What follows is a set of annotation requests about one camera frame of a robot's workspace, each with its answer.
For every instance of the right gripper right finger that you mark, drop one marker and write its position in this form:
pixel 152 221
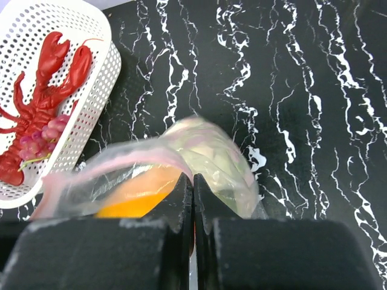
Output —
pixel 237 253

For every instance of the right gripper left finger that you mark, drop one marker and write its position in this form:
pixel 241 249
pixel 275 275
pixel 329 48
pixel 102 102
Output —
pixel 88 253

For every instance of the fake orange fruit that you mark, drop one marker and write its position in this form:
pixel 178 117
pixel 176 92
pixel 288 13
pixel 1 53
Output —
pixel 138 196

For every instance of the clear zip top bag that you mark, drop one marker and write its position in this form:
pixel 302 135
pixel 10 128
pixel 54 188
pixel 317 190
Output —
pixel 193 145

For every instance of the fake red grapes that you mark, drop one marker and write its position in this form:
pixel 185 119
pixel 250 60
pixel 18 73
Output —
pixel 40 144

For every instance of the red fake lobster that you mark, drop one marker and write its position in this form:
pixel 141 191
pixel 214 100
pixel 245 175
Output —
pixel 45 99

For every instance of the black marble pattern mat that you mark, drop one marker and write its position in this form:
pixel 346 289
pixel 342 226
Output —
pixel 299 85

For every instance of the white oval perforated basket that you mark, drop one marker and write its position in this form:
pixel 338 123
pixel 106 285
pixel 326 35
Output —
pixel 24 26

